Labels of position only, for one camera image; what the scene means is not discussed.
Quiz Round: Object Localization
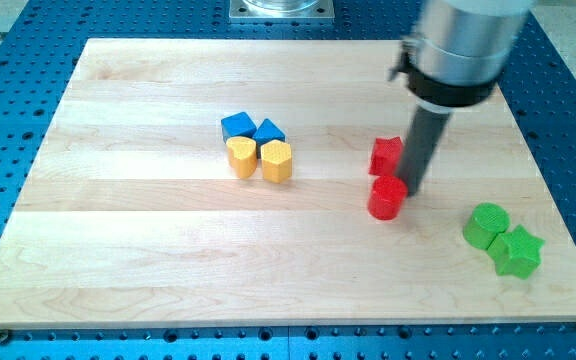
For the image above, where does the green star block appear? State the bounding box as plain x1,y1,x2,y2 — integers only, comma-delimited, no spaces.
486,225,545,279

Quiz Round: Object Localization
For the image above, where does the wooden board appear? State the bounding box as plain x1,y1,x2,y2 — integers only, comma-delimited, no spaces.
0,39,576,329

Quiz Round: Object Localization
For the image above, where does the yellow hexagon block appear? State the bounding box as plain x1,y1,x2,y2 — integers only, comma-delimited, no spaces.
260,140,292,183

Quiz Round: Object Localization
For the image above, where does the blue triangle block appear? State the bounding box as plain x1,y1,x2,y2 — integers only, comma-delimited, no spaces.
252,118,286,156

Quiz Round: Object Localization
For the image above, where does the red cylinder block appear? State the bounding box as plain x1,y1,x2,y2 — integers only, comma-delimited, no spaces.
367,175,408,220

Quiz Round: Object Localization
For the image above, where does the yellow heart block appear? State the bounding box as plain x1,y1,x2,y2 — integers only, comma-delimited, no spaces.
226,136,257,179

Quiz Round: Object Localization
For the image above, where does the red star block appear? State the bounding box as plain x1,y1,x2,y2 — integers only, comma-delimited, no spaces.
369,137,404,176

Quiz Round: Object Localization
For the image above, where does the blue cube block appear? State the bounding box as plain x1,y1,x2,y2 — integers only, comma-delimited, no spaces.
220,112,257,142

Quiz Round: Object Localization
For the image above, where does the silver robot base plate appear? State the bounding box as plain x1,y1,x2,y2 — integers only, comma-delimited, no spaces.
228,0,335,24

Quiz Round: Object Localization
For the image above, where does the green cylinder block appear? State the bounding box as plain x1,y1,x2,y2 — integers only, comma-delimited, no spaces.
462,202,510,250

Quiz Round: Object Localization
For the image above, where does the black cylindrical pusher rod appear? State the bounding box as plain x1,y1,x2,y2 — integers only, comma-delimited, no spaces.
394,104,453,197

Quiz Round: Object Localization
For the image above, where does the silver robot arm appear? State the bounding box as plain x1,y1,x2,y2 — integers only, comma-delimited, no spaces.
389,0,536,108

